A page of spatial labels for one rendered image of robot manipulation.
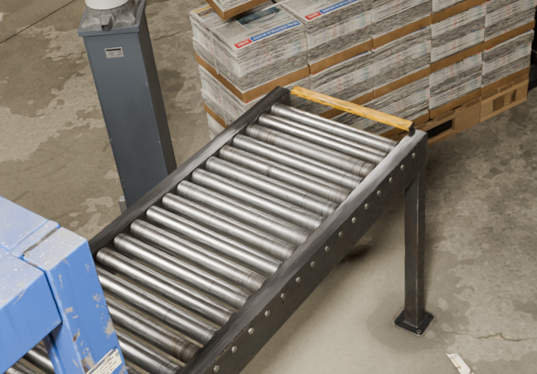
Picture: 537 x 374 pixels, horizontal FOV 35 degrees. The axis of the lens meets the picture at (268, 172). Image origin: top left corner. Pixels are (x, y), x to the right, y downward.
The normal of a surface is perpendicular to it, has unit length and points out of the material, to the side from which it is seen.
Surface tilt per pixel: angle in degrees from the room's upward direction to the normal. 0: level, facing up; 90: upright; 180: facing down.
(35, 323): 90
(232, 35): 1
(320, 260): 90
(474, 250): 0
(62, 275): 90
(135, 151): 90
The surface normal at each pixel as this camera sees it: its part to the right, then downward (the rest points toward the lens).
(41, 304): 0.80, 0.30
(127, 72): 0.00, 0.62
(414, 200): -0.59, 0.54
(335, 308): -0.10, -0.78
